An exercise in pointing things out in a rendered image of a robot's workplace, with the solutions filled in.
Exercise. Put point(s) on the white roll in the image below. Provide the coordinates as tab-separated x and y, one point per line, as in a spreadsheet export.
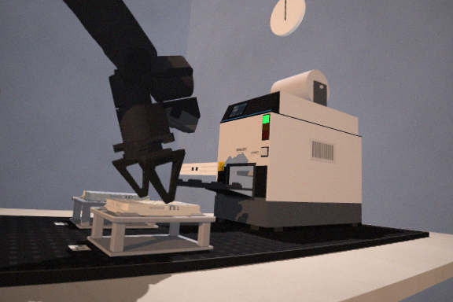
301	85

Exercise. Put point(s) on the white multiwell plate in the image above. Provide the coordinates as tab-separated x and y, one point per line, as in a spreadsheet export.
103	196

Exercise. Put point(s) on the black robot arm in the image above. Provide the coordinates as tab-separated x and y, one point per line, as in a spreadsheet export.
112	25

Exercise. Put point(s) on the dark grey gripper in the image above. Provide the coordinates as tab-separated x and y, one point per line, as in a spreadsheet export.
137	149

